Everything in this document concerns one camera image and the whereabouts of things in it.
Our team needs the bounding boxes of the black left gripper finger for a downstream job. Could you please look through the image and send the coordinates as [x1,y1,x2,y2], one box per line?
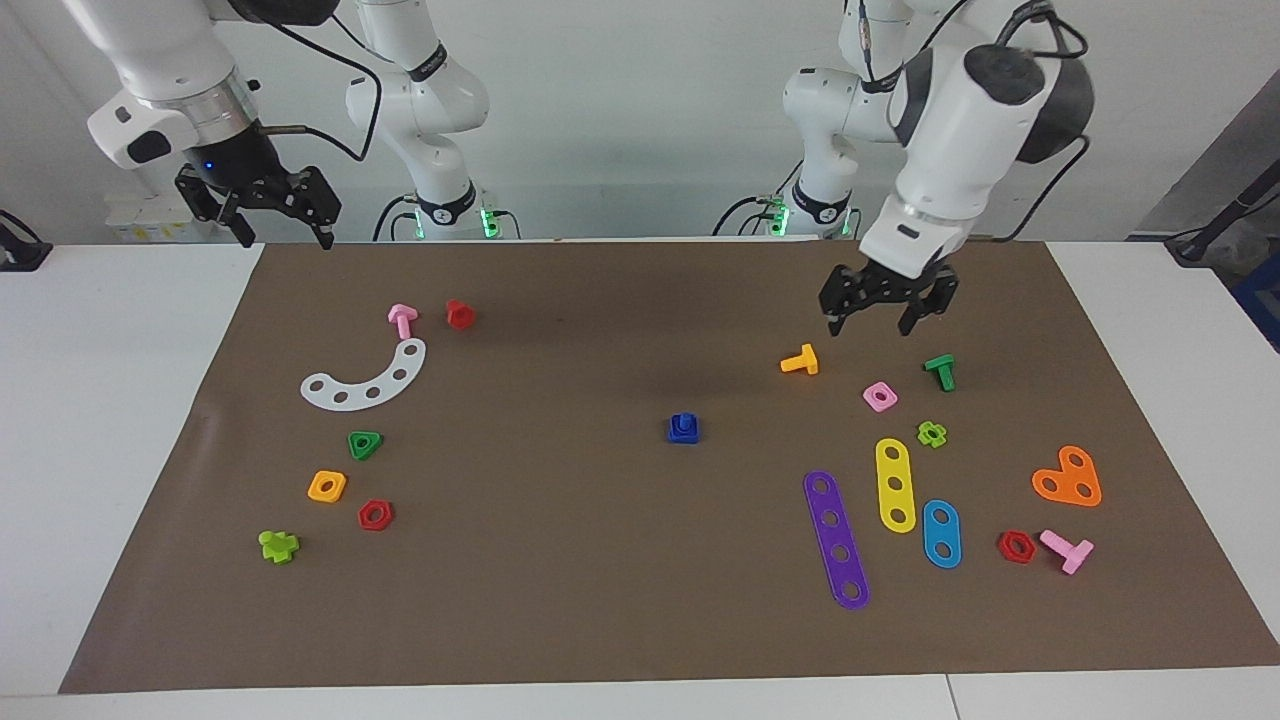
[818,265,863,337]
[898,272,961,337]

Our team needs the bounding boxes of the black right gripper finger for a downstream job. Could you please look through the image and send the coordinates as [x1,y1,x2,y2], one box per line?
[175,168,256,249]
[288,165,343,251]

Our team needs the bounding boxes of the white boxes in background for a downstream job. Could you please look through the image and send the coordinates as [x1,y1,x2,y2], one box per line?
[105,190,201,243]

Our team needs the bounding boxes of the yellow three-hole plate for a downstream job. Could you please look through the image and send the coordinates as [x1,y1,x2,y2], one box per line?
[875,437,918,535]

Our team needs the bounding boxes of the black clamp on table edge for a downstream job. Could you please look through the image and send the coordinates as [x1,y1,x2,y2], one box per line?
[0,210,53,273]

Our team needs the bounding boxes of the white curved five-hole plate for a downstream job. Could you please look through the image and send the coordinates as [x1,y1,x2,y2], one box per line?
[300,338,428,412]

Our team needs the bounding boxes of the orange angled three-hole plate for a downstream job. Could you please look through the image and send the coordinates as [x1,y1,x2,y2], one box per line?
[1031,445,1103,508]

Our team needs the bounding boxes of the blue two-hole plate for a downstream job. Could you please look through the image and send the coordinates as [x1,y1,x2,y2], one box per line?
[922,499,963,570]

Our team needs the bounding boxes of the purple four-hole plate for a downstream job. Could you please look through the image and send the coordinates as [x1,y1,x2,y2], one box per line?
[803,470,871,611]

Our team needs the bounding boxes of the blue crate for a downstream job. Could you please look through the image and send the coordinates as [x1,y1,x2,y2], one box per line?
[1232,250,1280,353]

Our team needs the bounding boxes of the brown table mat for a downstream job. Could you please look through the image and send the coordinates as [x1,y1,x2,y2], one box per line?
[58,240,1280,695]

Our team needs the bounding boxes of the black base cable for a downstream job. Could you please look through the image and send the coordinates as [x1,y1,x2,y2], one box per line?
[374,195,421,242]
[712,196,791,238]

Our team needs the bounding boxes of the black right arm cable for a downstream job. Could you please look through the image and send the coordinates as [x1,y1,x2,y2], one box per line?
[250,10,386,163]

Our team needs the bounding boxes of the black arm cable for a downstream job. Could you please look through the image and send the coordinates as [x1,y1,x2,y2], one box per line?
[985,0,1093,243]
[250,10,386,163]

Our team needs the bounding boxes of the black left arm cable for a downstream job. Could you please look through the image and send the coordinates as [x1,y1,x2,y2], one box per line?
[985,0,1093,243]

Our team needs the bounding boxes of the black stand with cable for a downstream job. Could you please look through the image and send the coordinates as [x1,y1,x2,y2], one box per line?
[1165,160,1280,267]

